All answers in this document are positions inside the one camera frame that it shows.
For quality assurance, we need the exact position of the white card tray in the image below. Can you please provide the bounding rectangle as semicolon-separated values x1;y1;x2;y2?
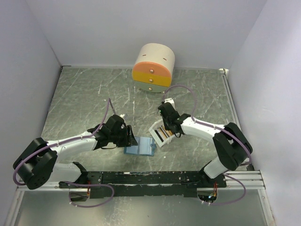
149;119;175;147

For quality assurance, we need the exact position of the blue card holder wallet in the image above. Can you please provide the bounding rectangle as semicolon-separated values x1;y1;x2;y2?
124;137;156;156

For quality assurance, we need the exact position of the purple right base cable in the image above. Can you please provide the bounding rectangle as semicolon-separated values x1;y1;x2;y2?
201;173;246;206

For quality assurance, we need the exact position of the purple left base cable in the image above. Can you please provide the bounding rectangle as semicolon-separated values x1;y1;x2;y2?
60;180;116;208

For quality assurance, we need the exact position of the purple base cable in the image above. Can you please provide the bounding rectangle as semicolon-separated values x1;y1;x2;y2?
60;180;116;208
201;173;246;206

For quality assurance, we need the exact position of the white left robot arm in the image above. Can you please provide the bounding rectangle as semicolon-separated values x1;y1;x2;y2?
13;114;138;190

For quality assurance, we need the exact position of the round three-drawer mini cabinet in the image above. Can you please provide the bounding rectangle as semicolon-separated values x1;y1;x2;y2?
132;43;175;93

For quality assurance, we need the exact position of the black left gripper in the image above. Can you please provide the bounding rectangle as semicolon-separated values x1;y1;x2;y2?
110;125;138;147

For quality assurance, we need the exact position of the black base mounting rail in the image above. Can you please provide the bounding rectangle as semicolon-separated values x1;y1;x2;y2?
59;171;226;199

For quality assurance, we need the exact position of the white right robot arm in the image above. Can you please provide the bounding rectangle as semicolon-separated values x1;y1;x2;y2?
158;102;253;187

